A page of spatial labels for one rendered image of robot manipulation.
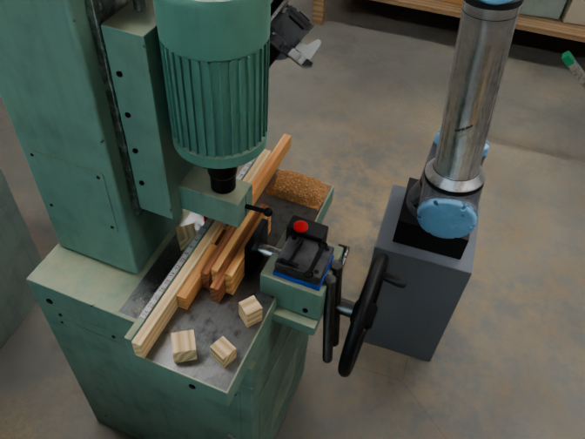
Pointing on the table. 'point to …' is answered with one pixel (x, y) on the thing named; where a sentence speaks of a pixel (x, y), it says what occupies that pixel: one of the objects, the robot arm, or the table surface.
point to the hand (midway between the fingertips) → (279, 39)
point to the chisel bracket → (236, 213)
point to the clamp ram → (258, 247)
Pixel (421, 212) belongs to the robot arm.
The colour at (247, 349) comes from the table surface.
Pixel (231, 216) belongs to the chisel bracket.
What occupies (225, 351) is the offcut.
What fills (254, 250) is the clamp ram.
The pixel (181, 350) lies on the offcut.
